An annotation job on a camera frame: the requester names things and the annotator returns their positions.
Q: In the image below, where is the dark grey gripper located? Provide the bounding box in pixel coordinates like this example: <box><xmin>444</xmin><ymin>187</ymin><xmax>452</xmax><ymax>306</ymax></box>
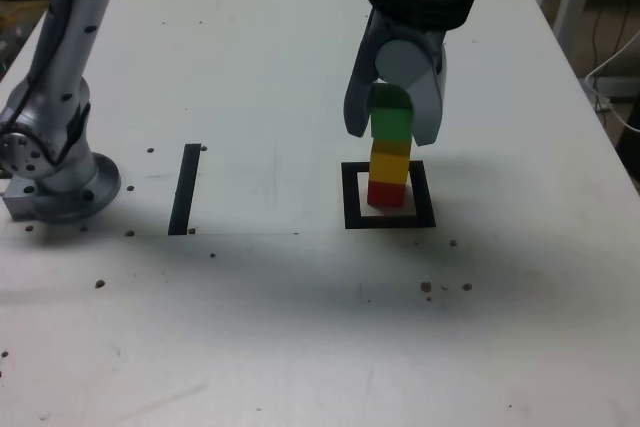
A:
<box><xmin>342</xmin><ymin>8</ymin><xmax>450</xmax><ymax>148</ymax></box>

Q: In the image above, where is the green cube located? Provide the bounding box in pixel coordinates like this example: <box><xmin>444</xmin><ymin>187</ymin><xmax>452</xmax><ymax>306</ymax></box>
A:
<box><xmin>368</xmin><ymin>85</ymin><xmax>414</xmax><ymax>141</ymax></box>

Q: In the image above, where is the yellow cube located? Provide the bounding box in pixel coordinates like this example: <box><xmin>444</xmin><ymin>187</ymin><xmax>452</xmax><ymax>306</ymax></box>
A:
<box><xmin>368</xmin><ymin>138</ymin><xmax>412</xmax><ymax>184</ymax></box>

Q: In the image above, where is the red cube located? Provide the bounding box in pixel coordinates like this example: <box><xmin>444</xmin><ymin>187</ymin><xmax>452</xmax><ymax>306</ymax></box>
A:
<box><xmin>367</xmin><ymin>180</ymin><xmax>405</xmax><ymax>208</ymax></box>

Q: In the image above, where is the black tape square outline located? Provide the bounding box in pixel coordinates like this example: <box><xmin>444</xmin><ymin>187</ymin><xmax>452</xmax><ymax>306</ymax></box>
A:
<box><xmin>341</xmin><ymin>160</ymin><xmax>437</xmax><ymax>231</ymax></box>

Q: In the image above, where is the black tape strip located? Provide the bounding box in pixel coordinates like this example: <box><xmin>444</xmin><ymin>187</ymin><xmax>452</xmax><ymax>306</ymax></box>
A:
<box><xmin>167</xmin><ymin>143</ymin><xmax>202</xmax><ymax>237</ymax></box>

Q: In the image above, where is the black hanging cable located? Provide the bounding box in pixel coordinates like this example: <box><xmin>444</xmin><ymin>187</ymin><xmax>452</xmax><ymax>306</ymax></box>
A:
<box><xmin>616</xmin><ymin>9</ymin><xmax>632</xmax><ymax>62</ymax></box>
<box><xmin>591</xmin><ymin>9</ymin><xmax>602</xmax><ymax>79</ymax></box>

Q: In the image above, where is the white cable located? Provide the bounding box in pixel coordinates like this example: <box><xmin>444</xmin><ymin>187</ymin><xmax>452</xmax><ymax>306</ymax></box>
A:
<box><xmin>583</xmin><ymin>29</ymin><xmax>640</xmax><ymax>134</ymax></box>

